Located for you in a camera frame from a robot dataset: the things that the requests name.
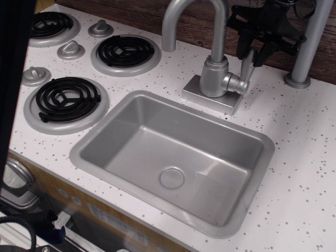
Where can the middle grey stove knob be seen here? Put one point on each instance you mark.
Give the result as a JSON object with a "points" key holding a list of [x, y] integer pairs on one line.
{"points": [[70, 51]]}

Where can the rear black coil burner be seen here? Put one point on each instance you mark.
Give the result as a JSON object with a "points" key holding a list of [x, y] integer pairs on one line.
{"points": [[52, 29]]}

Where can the dark foreground pole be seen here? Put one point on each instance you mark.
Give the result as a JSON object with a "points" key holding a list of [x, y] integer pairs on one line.
{"points": [[16, 20]]}

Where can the middle black coil burner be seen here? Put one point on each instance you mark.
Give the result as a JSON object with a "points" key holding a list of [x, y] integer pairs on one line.
{"points": [[125, 56]]}

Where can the front grey stove knob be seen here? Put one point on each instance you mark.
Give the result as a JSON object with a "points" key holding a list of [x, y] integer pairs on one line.
{"points": [[35, 76]]}

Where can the grey stove knob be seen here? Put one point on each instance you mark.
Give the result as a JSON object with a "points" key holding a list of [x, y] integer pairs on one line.
{"points": [[70, 51], [100, 29], [35, 76]]}

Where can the grey vertical post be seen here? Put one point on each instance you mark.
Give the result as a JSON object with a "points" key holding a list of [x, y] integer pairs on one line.
{"points": [[299, 78]]}

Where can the grey toy kitchen sink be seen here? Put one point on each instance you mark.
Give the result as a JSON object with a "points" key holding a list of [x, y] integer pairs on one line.
{"points": [[200, 169]]}

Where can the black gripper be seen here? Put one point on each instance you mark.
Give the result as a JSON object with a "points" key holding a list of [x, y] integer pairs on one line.
{"points": [[268, 24]]}

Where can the black coil burner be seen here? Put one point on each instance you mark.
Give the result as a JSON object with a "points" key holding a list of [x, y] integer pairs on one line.
{"points": [[52, 29], [125, 56], [66, 105]]}

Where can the rear grey stove knob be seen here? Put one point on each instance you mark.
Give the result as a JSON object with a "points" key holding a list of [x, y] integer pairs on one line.
{"points": [[100, 29]]}

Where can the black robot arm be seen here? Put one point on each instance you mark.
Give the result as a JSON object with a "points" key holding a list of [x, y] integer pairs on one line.
{"points": [[269, 25]]}

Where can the grey faucet lever handle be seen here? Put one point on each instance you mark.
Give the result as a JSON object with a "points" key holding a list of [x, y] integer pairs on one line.
{"points": [[246, 68]]}

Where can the front black coil burner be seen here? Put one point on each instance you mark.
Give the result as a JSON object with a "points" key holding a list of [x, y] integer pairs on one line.
{"points": [[66, 105]]}

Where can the grey toy faucet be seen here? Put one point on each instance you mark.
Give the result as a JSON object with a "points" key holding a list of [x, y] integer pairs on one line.
{"points": [[216, 88]]}

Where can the blue clamp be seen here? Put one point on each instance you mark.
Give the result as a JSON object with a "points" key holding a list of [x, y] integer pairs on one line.
{"points": [[57, 236]]}

